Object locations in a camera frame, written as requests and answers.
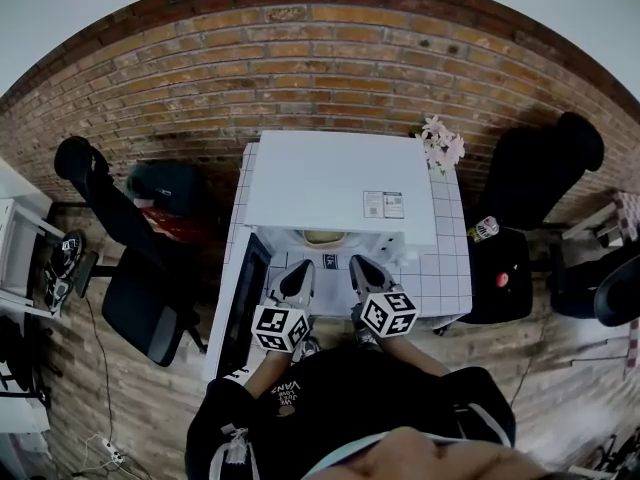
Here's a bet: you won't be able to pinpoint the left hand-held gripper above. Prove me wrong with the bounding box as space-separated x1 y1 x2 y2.
251 259 318 354

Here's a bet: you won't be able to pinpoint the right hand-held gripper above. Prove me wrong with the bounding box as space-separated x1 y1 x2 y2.
348 255 419 340

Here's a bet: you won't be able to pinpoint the beige plate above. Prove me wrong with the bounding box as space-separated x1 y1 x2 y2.
303 230 350 247

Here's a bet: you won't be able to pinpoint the white microwave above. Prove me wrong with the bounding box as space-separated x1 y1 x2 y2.
203 130 440 383

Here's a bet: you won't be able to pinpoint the person's left forearm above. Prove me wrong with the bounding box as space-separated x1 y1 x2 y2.
244 350 294 402

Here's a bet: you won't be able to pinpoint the person's right forearm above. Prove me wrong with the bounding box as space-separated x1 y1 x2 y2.
382 335 451 377

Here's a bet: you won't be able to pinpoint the person's right shoe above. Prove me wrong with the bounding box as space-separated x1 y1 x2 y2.
353 325 384 352

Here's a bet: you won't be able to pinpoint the person's shoe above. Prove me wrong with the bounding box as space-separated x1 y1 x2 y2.
353 325 384 352
292 337 321 364

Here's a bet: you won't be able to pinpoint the person's left shoe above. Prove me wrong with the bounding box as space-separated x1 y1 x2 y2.
292 337 321 364

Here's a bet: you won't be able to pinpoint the white grid tablecloth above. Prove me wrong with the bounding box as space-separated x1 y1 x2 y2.
219 142 474 320

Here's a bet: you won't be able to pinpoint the person's black clothing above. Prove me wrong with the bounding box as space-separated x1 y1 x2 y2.
184 345 517 480

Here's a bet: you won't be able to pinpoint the drinks can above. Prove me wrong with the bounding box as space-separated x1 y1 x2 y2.
468 216 500 245

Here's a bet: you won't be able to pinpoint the red bag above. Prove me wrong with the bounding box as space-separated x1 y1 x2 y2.
142 206 211 242

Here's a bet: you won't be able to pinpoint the black mesh office chair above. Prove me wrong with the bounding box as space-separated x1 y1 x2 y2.
53 136 209 368

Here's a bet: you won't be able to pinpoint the pink flowers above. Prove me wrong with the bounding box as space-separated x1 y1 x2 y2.
417 114 466 177

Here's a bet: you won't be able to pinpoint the dark green bag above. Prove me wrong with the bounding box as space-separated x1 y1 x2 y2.
124 161 204 214

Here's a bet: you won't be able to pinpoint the person's face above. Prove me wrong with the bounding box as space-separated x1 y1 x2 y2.
304 425 556 480

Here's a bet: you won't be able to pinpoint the black device with white tag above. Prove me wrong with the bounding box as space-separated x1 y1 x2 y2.
57 231 84 275

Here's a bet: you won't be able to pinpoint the white power strip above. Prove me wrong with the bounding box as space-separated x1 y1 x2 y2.
101 437 125 465

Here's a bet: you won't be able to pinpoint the black shell chair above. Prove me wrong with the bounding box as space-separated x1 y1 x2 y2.
547 247 640 329

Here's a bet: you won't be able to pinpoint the stool with checkered cushion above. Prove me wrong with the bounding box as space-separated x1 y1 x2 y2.
562 190 640 249

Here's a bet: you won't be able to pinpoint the white shelf unit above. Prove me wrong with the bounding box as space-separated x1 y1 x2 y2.
0 197 66 320

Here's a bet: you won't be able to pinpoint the black floor stand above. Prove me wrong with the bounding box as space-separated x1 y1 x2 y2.
0 312 54 412

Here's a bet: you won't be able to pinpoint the black equipment pile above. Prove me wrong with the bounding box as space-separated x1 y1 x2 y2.
594 432 640 480

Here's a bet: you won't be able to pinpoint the black floor cable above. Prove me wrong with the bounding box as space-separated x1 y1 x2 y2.
82 295 116 442

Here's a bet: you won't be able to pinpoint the grey device with cables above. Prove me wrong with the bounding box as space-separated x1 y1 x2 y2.
43 267 71 315

